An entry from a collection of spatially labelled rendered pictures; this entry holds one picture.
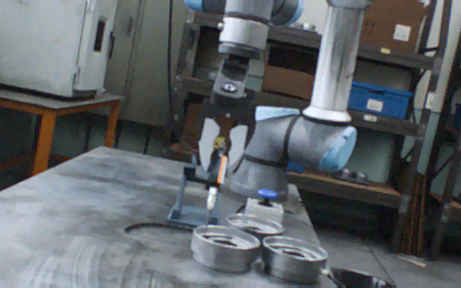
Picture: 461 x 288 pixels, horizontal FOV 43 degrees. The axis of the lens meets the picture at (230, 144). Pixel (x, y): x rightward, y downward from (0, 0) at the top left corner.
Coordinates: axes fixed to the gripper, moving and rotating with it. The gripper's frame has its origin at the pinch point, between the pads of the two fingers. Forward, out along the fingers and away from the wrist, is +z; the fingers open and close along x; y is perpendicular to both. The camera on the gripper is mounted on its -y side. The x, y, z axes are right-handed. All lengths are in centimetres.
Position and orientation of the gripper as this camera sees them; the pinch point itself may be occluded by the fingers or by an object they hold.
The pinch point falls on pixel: (217, 167)
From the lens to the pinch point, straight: 97.1
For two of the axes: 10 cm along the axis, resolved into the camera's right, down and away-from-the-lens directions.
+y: 0.1, -1.2, 9.9
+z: -1.9, 9.7, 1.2
